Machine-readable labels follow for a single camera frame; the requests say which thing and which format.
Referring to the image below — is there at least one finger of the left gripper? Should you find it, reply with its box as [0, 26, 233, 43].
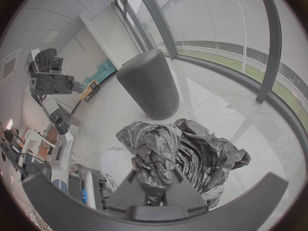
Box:
[72, 80, 85, 94]

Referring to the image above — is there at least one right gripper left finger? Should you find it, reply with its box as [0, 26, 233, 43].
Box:
[107, 169, 147, 208]

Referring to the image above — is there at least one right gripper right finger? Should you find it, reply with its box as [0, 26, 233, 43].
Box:
[164, 165, 207, 211]

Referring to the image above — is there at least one black plastic bag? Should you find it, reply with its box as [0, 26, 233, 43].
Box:
[173, 118, 251, 210]

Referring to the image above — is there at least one black plastic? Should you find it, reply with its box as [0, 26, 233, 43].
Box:
[115, 121, 182, 206]

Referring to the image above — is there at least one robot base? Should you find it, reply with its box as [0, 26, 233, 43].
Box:
[23, 161, 117, 212]

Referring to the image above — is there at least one wooden top table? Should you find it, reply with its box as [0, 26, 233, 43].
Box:
[72, 80, 102, 111]

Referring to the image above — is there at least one teal sofa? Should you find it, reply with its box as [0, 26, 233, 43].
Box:
[83, 59, 117, 87]

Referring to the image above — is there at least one ceiling air vent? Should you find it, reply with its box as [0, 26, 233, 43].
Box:
[1, 49, 21, 83]

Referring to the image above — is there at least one person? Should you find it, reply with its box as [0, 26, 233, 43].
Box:
[0, 121, 20, 162]

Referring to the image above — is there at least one dark grey round chair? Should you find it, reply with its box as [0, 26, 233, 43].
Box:
[116, 49, 180, 120]

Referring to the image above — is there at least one window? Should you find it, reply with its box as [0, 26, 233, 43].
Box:
[109, 0, 308, 153]

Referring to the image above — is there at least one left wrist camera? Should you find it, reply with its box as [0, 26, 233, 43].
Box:
[34, 48, 64, 70]

